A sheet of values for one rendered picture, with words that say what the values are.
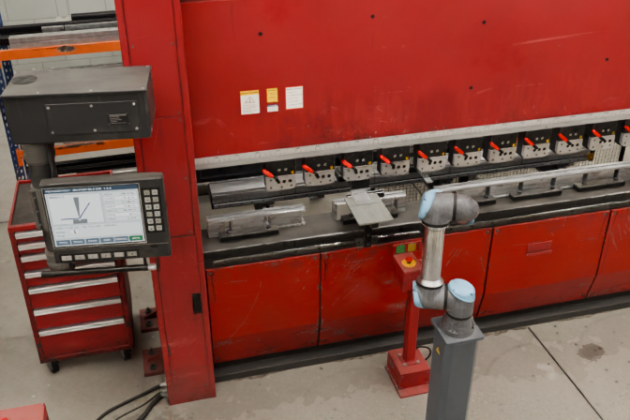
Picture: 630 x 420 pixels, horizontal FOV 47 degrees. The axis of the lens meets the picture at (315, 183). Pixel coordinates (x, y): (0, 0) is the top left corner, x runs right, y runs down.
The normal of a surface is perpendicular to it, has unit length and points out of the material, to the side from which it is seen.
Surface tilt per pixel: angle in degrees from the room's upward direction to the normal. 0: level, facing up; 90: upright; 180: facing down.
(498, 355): 0
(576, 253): 90
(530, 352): 0
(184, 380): 90
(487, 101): 90
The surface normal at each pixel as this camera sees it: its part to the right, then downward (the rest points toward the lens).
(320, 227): 0.00, -0.87
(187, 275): 0.25, 0.48
